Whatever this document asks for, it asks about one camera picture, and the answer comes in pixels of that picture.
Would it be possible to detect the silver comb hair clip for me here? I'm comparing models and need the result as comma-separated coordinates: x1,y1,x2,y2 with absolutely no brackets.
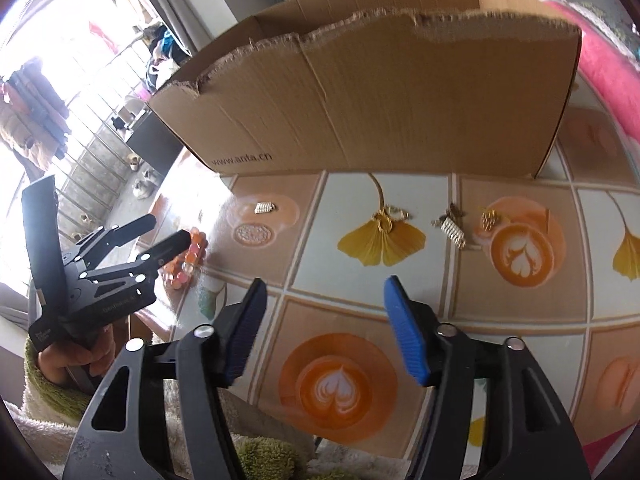
431,204,482,251

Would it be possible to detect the green and white fleece clothing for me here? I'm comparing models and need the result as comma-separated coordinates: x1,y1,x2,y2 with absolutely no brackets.
160,380,401,480

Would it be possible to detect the hanging brown coat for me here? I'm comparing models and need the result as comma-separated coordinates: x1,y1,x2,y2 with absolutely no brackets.
0,57,71,171

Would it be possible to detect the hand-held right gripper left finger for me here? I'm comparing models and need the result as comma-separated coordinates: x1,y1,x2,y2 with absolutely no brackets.
62,277,268,480

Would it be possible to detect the metal window railing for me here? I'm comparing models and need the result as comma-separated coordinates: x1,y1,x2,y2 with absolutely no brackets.
50,10,166,241

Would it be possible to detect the person's left forearm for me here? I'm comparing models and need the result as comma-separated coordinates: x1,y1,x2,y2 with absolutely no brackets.
5,337,96,480

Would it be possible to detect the dark cabinet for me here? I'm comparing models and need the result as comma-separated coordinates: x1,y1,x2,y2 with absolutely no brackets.
125,114,186,177

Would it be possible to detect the brown cardboard box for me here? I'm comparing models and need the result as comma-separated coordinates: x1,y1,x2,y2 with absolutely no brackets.
146,0,583,180

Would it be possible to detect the pink floral blanket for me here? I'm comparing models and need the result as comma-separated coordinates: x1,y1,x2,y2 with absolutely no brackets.
535,0,640,161

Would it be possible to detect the pile of clothes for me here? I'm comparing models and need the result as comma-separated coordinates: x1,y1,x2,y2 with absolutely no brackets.
145,22,196,93

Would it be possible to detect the person's left hand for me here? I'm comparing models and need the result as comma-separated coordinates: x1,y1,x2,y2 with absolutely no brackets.
37,317,132,391

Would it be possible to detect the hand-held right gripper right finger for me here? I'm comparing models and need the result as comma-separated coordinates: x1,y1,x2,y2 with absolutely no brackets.
382,275,593,480

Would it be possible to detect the grey curtain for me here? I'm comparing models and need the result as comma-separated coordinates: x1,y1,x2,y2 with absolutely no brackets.
120,0,236,61

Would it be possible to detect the tile and leaf print tablecloth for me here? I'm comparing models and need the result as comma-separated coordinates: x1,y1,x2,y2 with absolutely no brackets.
150,70,640,480

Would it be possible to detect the pink and orange bead bracelet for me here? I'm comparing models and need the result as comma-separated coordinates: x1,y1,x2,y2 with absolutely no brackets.
167,227,210,288

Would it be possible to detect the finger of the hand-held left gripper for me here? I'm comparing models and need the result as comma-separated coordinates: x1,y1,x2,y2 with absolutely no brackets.
82,231,194,292
62,213,158,264

